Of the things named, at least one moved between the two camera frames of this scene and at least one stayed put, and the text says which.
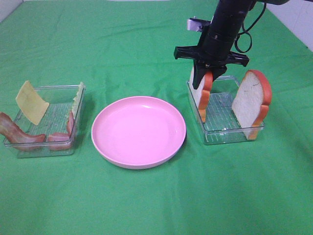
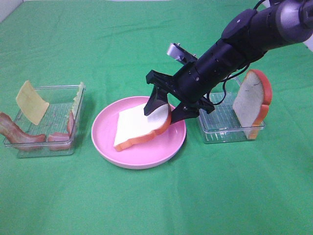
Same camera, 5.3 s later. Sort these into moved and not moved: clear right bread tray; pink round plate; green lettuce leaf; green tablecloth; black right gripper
Moved: black right gripper
Not moved: clear right bread tray; pink round plate; green tablecloth; green lettuce leaf
